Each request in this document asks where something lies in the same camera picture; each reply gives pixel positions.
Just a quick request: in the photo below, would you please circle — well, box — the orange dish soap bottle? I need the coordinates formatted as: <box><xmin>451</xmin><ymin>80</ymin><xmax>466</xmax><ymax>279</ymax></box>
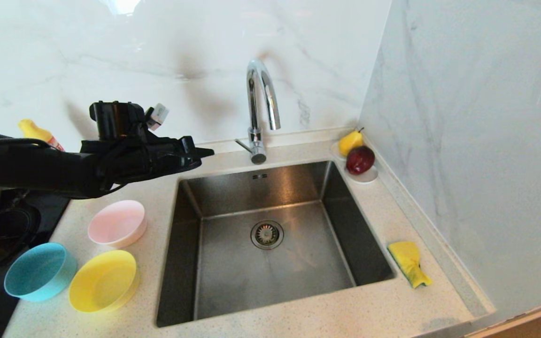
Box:
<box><xmin>18</xmin><ymin>119</ymin><xmax>64</xmax><ymax>152</ymax></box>

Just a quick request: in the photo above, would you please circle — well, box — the stainless steel sink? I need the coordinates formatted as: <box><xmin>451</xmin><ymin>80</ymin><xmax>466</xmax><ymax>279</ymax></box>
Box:
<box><xmin>156</xmin><ymin>161</ymin><xmax>396</xmax><ymax>327</ymax></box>

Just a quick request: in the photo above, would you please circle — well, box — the yellow green sponge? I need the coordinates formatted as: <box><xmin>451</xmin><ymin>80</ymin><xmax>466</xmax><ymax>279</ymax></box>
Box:
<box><xmin>387</xmin><ymin>241</ymin><xmax>433</xmax><ymax>288</ymax></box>

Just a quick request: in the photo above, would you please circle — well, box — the pink plastic bowl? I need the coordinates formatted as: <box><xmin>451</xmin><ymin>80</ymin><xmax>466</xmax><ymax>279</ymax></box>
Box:
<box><xmin>87</xmin><ymin>200</ymin><xmax>147</xmax><ymax>248</ymax></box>

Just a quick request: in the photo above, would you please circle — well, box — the chrome gooseneck faucet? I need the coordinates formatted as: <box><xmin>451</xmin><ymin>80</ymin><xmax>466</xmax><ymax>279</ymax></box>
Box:
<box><xmin>236</xmin><ymin>59</ymin><xmax>282</xmax><ymax>165</ymax></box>

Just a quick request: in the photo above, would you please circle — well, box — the round metal drain strainer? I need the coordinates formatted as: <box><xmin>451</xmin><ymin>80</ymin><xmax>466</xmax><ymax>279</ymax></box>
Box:
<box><xmin>251</xmin><ymin>220</ymin><xmax>284</xmax><ymax>250</ymax></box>

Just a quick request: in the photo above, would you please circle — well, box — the yellow plastic bowl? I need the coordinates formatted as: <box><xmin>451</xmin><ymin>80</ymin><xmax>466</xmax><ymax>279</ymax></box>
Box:
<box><xmin>69</xmin><ymin>250</ymin><xmax>139</xmax><ymax>313</ymax></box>

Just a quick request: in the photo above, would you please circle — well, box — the black induction cooktop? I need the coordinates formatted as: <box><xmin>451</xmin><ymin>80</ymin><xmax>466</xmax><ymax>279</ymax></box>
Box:
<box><xmin>0</xmin><ymin>188</ymin><xmax>71</xmax><ymax>338</ymax></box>

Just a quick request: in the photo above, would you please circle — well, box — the blue plastic bowl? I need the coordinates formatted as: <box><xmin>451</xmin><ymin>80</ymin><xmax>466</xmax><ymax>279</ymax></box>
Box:
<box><xmin>4</xmin><ymin>242</ymin><xmax>77</xmax><ymax>301</ymax></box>

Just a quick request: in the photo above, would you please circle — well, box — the yellow pear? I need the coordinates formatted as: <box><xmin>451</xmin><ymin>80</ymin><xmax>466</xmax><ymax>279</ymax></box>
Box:
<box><xmin>338</xmin><ymin>128</ymin><xmax>364</xmax><ymax>157</ymax></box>

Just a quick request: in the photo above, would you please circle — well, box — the dark red apple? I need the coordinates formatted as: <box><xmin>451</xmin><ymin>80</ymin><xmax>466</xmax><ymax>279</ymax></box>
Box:
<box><xmin>346</xmin><ymin>145</ymin><xmax>376</xmax><ymax>175</ymax></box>

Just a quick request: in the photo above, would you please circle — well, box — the small white dish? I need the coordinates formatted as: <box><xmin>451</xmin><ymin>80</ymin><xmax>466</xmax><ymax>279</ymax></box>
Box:
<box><xmin>330</xmin><ymin>141</ymin><xmax>379</xmax><ymax>184</ymax></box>

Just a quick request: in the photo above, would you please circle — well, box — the brown wooden panel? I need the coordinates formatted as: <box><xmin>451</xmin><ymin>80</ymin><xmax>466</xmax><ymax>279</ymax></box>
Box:
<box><xmin>463</xmin><ymin>293</ymin><xmax>541</xmax><ymax>338</ymax></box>

